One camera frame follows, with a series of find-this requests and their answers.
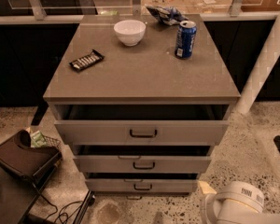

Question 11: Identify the grey top drawer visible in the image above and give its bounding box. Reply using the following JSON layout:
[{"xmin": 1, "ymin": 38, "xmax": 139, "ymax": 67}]
[{"xmin": 55, "ymin": 105, "xmax": 228, "ymax": 146}]

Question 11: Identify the grey middle drawer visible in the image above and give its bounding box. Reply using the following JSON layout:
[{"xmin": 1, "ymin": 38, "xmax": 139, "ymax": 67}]
[{"xmin": 74, "ymin": 146, "xmax": 211, "ymax": 174}]

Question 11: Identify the black floor cable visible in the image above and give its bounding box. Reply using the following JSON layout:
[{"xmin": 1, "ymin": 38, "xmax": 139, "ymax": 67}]
[{"xmin": 32, "ymin": 184, "xmax": 96, "ymax": 224}]

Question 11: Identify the grey drawer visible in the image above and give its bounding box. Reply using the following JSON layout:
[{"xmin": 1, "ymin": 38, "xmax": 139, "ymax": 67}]
[
  {"xmin": 55, "ymin": 105, "xmax": 228, "ymax": 146},
  {"xmin": 86, "ymin": 173, "xmax": 197, "ymax": 193},
  {"xmin": 74, "ymin": 146, "xmax": 211, "ymax": 174}
]

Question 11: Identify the blue soda can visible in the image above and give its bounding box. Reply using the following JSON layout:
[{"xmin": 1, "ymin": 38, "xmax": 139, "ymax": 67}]
[{"xmin": 175, "ymin": 21, "xmax": 197, "ymax": 59}]

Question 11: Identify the black snack bar packet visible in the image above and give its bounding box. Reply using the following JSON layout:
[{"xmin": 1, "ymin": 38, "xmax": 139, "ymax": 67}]
[{"xmin": 69, "ymin": 49, "xmax": 105, "ymax": 72}]

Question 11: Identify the wire basket with green packets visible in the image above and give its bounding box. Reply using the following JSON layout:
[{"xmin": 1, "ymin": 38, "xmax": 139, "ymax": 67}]
[{"xmin": 26, "ymin": 128, "xmax": 61, "ymax": 149}]

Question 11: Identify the blue white chip bag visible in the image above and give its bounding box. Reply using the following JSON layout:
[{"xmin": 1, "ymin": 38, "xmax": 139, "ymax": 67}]
[{"xmin": 146, "ymin": 6, "xmax": 188, "ymax": 25}]

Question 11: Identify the grey bottom drawer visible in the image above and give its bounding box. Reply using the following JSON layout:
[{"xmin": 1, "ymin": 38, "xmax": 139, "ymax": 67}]
[{"xmin": 86, "ymin": 173, "xmax": 197, "ymax": 193}]

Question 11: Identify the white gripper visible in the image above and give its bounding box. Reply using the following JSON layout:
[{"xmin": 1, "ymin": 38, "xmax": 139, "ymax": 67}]
[{"xmin": 198, "ymin": 181, "xmax": 264, "ymax": 224}]

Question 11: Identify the grey drawer cabinet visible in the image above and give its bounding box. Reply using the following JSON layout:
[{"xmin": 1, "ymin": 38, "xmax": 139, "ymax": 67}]
[{"xmin": 44, "ymin": 15, "xmax": 240, "ymax": 196}]

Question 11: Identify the white bowl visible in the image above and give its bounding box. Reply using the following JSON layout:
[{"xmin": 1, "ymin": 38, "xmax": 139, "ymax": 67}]
[{"xmin": 114, "ymin": 20, "xmax": 146, "ymax": 46}]

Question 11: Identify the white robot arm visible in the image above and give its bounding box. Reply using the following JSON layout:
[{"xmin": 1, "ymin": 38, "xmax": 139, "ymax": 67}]
[{"xmin": 199, "ymin": 11, "xmax": 280, "ymax": 224}]

